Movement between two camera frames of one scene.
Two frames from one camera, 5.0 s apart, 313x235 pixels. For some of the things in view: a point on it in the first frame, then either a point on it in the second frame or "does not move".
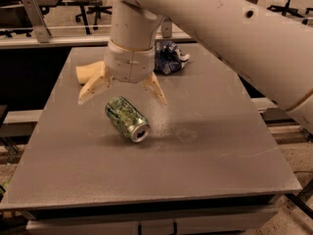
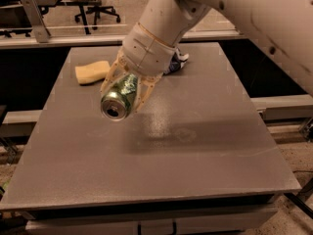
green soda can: [127, 118] -> [116, 101]
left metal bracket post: [37, 19] does not move
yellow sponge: [84, 72] does not move
